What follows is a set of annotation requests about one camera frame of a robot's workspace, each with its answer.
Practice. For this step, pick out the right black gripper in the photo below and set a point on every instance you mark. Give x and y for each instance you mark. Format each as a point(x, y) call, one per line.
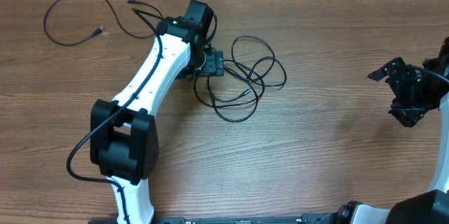
point(408, 116)

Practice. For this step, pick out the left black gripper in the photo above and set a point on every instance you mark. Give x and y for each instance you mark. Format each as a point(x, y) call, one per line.
point(215, 64)

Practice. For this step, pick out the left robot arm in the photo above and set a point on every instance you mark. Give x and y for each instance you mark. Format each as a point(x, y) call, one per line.
point(125, 144)

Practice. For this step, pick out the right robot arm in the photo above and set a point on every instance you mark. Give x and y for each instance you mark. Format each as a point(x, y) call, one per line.
point(432, 206)

